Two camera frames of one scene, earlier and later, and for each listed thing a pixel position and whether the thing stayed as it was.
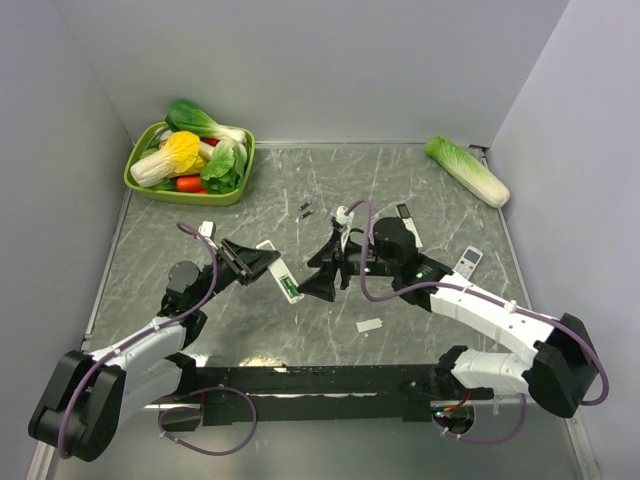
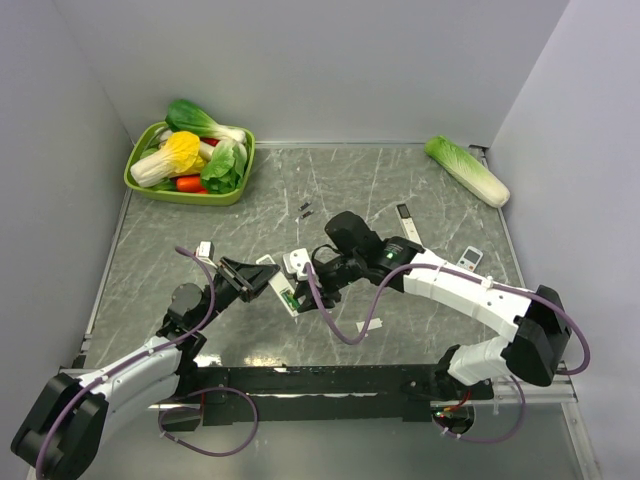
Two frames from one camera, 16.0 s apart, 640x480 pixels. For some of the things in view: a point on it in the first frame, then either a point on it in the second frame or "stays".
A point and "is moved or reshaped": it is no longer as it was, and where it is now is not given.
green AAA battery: x=290 y=288 → x=290 y=299
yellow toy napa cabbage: x=179 y=156 stays
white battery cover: x=372 y=324 stays
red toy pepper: x=211 y=141 stays
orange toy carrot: x=191 y=184 stays
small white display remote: x=468 y=262 stays
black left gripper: x=245 y=262 → x=246 y=279
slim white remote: x=403 y=213 stays
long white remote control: x=279 y=269 is moved or reshaped
